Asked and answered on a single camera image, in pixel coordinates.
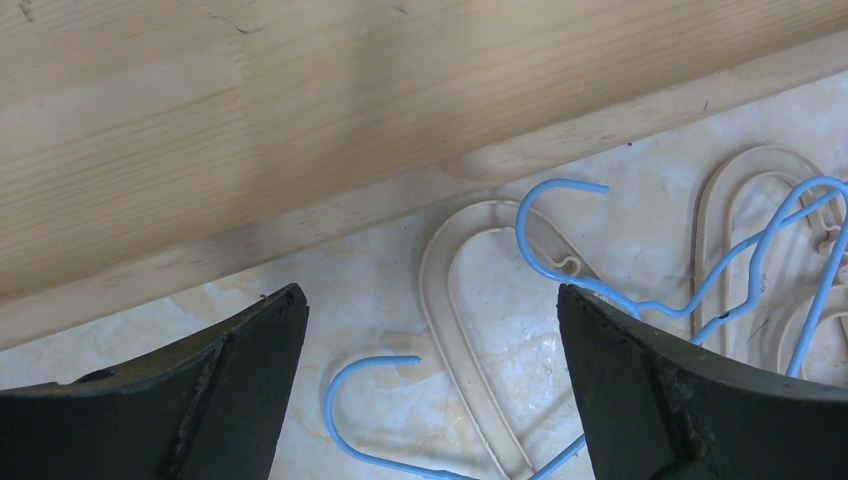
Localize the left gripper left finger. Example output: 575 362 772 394
1 284 309 479

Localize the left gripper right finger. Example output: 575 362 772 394
557 285 847 479

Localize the wooden clothes rack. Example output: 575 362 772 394
1 1 847 349

